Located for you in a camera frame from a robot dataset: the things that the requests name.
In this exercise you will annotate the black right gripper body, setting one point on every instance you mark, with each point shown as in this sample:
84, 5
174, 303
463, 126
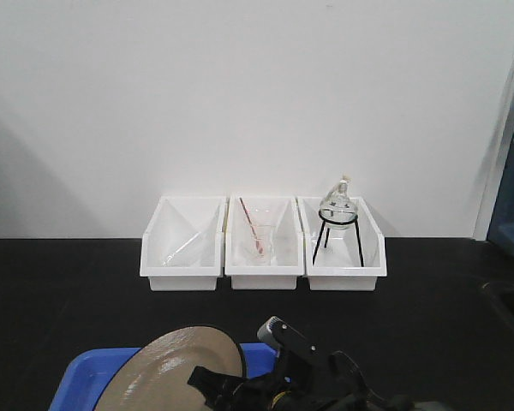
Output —
303, 378

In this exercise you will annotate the beige plate with black rim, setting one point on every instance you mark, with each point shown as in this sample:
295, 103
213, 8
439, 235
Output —
156, 377

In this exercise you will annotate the blue plastic tray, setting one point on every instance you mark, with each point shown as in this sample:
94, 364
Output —
90, 372

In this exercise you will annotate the white right storage bin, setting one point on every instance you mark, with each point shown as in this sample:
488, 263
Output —
358, 278

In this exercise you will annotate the white storage bin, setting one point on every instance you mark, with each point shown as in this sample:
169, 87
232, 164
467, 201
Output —
174, 220
358, 278
287, 263

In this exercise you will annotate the white middle storage bin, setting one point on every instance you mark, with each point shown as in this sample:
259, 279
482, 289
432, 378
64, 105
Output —
287, 263

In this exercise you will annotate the red glass stirring rod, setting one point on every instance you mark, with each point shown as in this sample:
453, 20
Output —
257, 242

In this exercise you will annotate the clear glass beaker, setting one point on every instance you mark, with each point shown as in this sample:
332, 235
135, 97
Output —
265, 231

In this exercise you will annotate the black metal tripod stand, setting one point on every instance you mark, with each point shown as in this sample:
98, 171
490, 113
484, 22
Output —
338, 248

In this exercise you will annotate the round glass flask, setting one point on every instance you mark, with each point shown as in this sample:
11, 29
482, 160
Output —
337, 210

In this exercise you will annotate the clear glass rod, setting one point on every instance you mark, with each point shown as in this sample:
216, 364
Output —
187, 253

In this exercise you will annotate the white left storage bin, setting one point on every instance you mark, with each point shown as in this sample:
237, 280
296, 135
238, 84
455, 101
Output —
174, 220

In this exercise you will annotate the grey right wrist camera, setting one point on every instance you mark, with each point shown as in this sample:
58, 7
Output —
265, 334

